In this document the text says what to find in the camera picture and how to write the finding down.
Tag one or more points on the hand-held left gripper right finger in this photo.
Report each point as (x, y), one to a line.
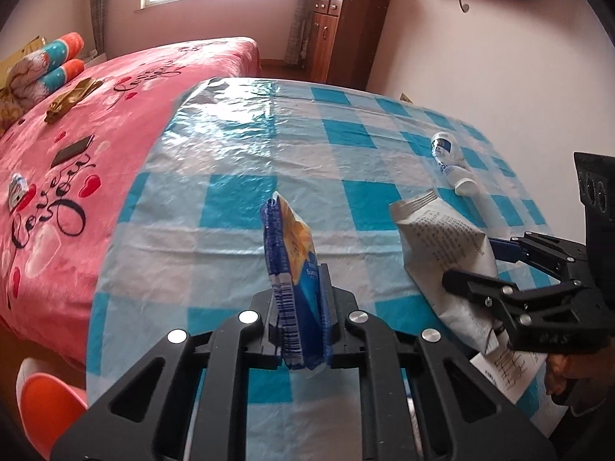
(325, 317)

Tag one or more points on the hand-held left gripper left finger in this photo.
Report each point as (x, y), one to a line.
(266, 331)

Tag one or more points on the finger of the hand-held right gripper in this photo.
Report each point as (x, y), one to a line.
(502, 249)
(475, 285)

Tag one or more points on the blue snack packet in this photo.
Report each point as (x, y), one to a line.
(300, 269)

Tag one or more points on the person's right hand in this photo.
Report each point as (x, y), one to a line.
(557, 369)

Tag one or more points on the white printed paper sheet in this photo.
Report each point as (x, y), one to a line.
(511, 374)

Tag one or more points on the white blue tube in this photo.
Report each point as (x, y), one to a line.
(449, 161)

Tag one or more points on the blue white checked tablecloth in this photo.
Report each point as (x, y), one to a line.
(216, 230)

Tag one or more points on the small cardboard piece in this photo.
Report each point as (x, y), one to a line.
(406, 98)

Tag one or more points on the pink printed bed blanket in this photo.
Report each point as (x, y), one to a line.
(129, 153)

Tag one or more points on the wooden cabinet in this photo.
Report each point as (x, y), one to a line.
(350, 38)

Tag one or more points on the black phone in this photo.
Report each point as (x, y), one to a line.
(72, 151)

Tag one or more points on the grey hanging cloth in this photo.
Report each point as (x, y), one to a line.
(298, 36)

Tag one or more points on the small blue white packet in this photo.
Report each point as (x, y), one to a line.
(18, 191)

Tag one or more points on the golden brown cloth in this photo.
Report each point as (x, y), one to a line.
(72, 98)

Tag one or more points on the blue orange striped bolster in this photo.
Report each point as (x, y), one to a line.
(60, 74)

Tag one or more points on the brown patterned pillow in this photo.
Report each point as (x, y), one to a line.
(9, 108)

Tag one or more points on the rolled colourful blanket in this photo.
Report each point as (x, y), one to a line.
(60, 48)

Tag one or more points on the grey curtain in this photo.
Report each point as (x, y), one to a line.
(98, 9)

